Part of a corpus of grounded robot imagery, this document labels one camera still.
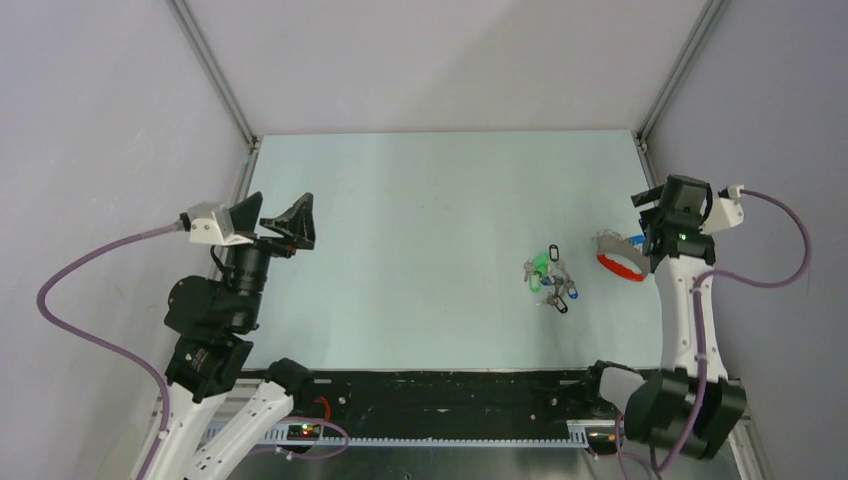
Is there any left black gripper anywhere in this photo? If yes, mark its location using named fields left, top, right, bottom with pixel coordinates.
left=224, top=190, right=317, bottom=326

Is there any red keyring with rings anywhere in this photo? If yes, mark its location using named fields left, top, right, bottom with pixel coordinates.
left=593, top=230, right=651, bottom=282

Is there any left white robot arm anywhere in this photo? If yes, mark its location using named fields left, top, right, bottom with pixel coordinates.
left=133, top=193, right=316, bottom=479

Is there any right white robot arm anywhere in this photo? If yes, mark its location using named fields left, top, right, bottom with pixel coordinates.
left=580, top=175, right=747, bottom=460

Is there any bunch of tagged keys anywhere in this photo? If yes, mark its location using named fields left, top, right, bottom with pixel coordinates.
left=522, top=244, right=579, bottom=314

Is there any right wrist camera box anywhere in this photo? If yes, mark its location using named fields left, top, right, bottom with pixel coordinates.
left=701, top=184, right=745, bottom=235

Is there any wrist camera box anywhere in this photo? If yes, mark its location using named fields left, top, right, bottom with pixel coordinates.
left=701, top=184, right=745, bottom=235
left=186, top=202, right=236, bottom=246

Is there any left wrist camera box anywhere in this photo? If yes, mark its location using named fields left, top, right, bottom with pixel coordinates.
left=186, top=202, right=236, bottom=246

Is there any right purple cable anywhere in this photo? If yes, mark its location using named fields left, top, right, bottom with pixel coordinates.
left=614, top=189, right=814, bottom=480

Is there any right aluminium frame post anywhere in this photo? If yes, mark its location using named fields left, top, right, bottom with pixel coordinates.
left=635, top=0, right=731, bottom=153

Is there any aluminium frame post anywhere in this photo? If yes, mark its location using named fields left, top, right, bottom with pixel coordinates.
left=635, top=0, right=731, bottom=153
left=165, top=0, right=258, bottom=152

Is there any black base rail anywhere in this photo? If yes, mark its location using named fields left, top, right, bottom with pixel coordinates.
left=293, top=370, right=615, bottom=440

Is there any white slotted cable duct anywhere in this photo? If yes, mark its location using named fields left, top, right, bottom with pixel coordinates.
left=255, top=424, right=589, bottom=449

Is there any left aluminium frame post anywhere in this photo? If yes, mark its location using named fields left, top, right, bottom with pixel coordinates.
left=165, top=0, right=258, bottom=152

